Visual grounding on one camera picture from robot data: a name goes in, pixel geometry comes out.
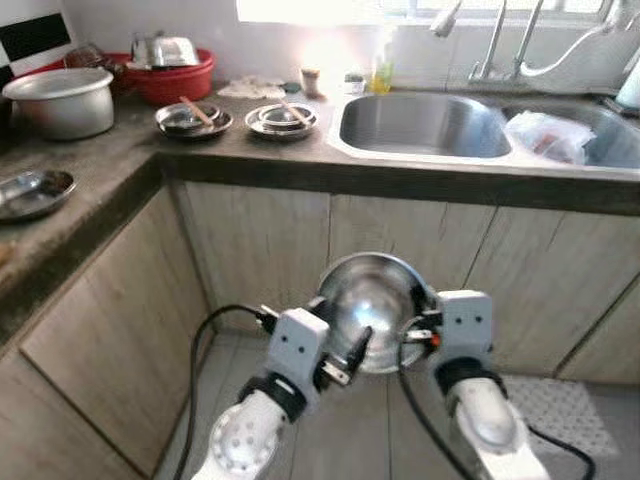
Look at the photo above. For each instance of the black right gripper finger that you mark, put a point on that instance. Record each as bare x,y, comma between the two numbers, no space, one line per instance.
425,308

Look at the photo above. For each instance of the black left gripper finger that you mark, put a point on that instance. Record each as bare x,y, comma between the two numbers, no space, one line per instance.
358,350

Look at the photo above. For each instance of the shiny deep steel bowl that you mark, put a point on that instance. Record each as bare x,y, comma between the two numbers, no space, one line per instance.
375,290

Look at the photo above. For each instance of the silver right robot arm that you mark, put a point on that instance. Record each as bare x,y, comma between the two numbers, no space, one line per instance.
485,420

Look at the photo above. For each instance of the white patterned floor mat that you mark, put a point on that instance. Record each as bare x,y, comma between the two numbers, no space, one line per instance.
560,415

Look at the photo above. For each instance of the stainless steel double sink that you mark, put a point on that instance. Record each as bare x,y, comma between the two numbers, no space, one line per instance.
420,125

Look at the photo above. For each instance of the clear plastic bag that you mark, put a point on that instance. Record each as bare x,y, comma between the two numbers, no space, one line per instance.
550,138

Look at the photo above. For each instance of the large steel plate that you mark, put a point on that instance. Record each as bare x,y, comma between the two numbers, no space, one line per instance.
222,127
308,130

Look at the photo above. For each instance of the wooden chopstick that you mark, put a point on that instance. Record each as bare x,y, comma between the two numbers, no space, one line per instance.
195,110
199,113
298,112
295,110

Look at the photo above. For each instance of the yellow dish soap bottle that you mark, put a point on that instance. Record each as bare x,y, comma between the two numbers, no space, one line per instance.
382,78

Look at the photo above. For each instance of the small white tub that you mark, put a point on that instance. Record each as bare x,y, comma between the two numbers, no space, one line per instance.
354,85

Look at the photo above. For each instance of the steel dish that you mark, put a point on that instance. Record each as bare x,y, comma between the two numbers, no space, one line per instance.
180,118
272,118

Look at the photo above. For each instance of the white sponge bowl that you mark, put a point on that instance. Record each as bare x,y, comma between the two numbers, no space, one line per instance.
311,88

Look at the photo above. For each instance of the plain gooseneck faucet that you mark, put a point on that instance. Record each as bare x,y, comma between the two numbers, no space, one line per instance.
517,70

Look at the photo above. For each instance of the green scrub pad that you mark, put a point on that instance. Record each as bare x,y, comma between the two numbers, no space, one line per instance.
291,87

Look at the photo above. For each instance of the white crumpled cloth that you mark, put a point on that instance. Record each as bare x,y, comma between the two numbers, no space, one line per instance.
250,88

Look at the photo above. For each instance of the red plastic basin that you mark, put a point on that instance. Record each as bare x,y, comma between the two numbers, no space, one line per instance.
175,85

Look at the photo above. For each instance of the small steel plate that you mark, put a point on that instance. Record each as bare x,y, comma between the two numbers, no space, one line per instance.
35,195

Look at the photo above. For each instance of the shiny steel pan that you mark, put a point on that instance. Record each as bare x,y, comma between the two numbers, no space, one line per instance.
165,52

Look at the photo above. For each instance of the aluminium cooking pot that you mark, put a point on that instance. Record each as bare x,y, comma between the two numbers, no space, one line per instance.
60,110

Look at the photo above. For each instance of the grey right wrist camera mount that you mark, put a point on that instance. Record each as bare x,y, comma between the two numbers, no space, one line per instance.
465,325

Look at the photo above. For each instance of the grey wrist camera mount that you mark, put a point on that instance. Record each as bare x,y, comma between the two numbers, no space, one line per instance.
465,325
295,345

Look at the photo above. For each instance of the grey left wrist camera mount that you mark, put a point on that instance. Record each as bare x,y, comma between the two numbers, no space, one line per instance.
295,345

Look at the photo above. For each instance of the grey window frame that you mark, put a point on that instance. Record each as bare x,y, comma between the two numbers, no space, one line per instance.
410,12

